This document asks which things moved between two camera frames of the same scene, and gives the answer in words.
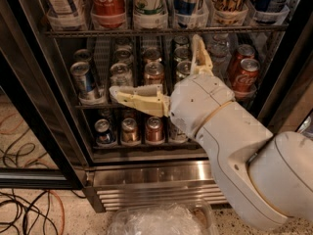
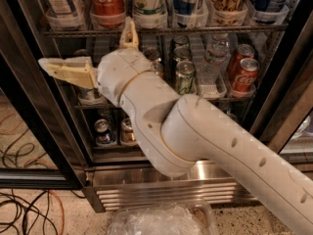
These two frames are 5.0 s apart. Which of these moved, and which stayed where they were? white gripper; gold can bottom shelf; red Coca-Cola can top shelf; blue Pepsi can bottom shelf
Moved: white gripper
Stayed: blue Pepsi can bottom shelf; red Coca-Cola can top shelf; gold can bottom shelf
